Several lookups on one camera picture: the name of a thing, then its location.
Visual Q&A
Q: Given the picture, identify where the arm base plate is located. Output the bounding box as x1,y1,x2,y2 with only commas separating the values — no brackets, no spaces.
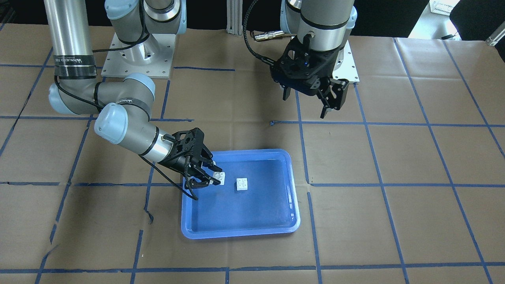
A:
320,36,359,83
102,34,177,79

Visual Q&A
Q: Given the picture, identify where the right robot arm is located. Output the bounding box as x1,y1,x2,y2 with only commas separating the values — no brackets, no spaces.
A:
44,0,225,190

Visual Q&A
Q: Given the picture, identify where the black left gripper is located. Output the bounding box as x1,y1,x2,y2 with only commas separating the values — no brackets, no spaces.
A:
270,37,349,119

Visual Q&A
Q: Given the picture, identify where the white block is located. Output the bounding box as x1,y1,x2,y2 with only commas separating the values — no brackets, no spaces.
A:
235,178,249,191
213,172,225,185

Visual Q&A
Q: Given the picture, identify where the brown paper table cover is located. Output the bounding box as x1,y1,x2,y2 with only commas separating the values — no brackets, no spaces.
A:
0,24,505,284

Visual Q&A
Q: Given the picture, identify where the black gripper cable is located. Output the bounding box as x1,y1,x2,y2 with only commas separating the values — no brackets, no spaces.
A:
243,0,284,67

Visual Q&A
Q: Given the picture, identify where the blue plastic tray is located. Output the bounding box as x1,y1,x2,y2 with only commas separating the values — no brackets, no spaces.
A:
181,149,301,239

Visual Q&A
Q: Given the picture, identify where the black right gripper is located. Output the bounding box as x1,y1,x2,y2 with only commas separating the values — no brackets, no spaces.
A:
162,128,222,191

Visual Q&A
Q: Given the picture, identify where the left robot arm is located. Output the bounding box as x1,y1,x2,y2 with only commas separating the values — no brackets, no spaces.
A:
270,0,357,118

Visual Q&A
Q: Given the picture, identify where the aluminium frame post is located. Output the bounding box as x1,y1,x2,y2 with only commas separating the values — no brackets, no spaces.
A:
226,0,243,37

